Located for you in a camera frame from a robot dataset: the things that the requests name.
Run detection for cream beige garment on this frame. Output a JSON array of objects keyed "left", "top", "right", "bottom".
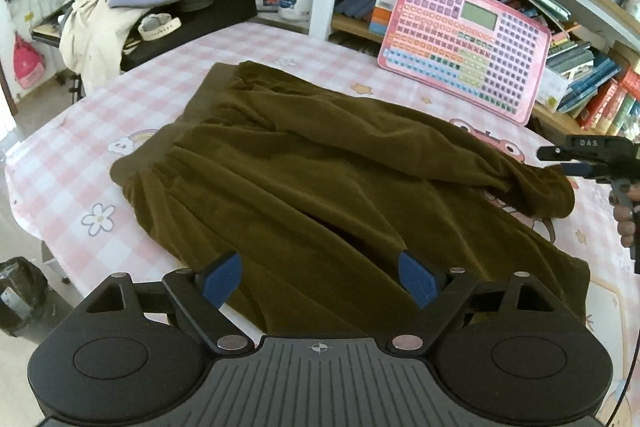
[{"left": 58, "top": 0, "right": 150, "bottom": 95}]

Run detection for pink checkered tablecloth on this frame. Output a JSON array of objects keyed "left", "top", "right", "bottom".
[{"left": 6, "top": 23, "right": 639, "bottom": 426}]

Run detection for white wristwatch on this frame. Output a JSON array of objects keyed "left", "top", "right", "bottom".
[{"left": 138, "top": 13, "right": 181, "bottom": 41}]

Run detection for black desk surface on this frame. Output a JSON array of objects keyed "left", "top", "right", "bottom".
[{"left": 120, "top": 0, "right": 257, "bottom": 72}]

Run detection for black trash bin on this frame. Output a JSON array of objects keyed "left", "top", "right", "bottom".
[{"left": 0, "top": 257, "right": 49, "bottom": 336}]

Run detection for dark brown velvet pants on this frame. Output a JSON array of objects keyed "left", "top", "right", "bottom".
[{"left": 111, "top": 62, "right": 590, "bottom": 336}]

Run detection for pink hanging bag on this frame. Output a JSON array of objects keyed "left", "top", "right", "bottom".
[{"left": 13, "top": 32, "right": 46, "bottom": 90}]

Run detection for pink learning tablet toy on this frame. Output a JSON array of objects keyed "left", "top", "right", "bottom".
[{"left": 378, "top": 0, "right": 551, "bottom": 126}]

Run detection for orange white box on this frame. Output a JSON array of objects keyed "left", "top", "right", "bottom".
[{"left": 368, "top": 0, "right": 409, "bottom": 39}]

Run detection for person's right hand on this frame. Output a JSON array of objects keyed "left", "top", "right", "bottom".
[{"left": 610, "top": 184, "right": 640, "bottom": 248}]

